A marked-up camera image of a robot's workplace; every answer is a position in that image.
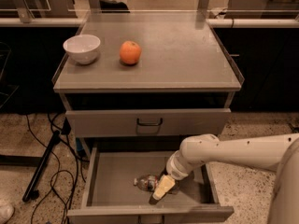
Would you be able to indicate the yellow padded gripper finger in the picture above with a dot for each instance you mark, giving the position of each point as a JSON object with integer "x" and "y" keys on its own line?
{"x": 165, "y": 184}

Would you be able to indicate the clear plastic water bottle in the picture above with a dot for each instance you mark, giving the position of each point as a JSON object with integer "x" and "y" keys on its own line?
{"x": 150, "y": 182}

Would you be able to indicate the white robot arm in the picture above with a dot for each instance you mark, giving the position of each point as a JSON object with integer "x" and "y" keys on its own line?
{"x": 278, "y": 154}

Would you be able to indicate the grey open middle drawer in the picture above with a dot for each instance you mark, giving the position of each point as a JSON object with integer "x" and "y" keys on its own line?
{"x": 110, "y": 196}

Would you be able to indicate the grey top drawer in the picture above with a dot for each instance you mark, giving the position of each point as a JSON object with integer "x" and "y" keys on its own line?
{"x": 147, "y": 122}

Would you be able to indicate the grey drawer cabinet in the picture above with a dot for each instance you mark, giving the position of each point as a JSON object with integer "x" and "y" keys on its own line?
{"x": 182, "y": 66}

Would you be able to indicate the black metal stand leg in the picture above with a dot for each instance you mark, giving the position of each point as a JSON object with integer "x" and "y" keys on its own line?
{"x": 30, "y": 192}

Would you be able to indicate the orange fruit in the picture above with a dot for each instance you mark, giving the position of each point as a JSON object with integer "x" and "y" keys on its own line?
{"x": 130, "y": 52}

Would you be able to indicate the white ceramic bowl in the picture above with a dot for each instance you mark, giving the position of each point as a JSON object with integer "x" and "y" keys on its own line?
{"x": 83, "y": 49}

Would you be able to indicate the white shoe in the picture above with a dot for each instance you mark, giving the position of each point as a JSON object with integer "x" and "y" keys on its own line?
{"x": 6, "y": 213}

